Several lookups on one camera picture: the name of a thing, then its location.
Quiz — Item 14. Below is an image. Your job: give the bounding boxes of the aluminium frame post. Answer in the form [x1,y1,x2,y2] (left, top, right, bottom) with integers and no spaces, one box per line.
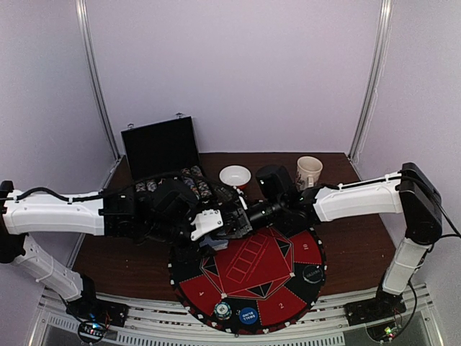
[349,0,393,164]
[75,0,121,161]

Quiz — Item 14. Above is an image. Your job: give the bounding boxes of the cream ceramic mug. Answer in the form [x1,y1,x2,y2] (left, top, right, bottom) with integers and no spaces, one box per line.
[296,156,323,190]

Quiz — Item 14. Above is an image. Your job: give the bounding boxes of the white bowl orange outside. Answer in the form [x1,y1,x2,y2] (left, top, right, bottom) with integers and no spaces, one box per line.
[219,165,251,190]

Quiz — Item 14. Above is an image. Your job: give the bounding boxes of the blue backed card deck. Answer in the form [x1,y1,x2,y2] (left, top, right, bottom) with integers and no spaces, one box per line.
[199,236,229,251]

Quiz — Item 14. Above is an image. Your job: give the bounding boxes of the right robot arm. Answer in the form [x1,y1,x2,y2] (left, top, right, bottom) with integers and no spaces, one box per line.
[229,162,442,319]

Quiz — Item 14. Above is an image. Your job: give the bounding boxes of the left aluminium frame post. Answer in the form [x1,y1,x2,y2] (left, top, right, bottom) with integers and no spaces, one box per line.
[75,0,121,161]

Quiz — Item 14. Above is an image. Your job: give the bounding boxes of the round red black poker mat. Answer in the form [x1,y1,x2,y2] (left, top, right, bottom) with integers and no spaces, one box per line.
[169,224,327,335]

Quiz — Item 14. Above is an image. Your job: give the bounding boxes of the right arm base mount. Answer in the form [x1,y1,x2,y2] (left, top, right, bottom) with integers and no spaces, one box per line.
[344,298,406,343]

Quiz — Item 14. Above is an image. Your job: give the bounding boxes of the chip row in case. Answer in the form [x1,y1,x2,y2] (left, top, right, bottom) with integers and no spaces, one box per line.
[181,168,200,199]
[135,182,147,192]
[190,165,212,201]
[145,179,157,192]

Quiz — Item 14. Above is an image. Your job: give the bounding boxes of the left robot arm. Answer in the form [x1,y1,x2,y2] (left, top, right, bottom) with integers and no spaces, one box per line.
[1,179,224,320]

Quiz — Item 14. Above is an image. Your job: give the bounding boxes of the right aluminium frame post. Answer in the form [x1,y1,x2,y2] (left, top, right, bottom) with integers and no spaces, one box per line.
[349,0,393,164]

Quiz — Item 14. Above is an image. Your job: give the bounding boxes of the black poker chip case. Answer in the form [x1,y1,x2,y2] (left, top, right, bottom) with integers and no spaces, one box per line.
[122,116,205,186]

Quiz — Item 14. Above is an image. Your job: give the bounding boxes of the blue small blind button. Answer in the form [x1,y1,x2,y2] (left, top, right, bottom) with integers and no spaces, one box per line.
[238,307,259,325]

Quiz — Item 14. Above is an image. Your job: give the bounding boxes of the stack of poker chips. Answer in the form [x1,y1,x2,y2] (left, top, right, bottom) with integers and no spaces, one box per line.
[213,301,232,321]

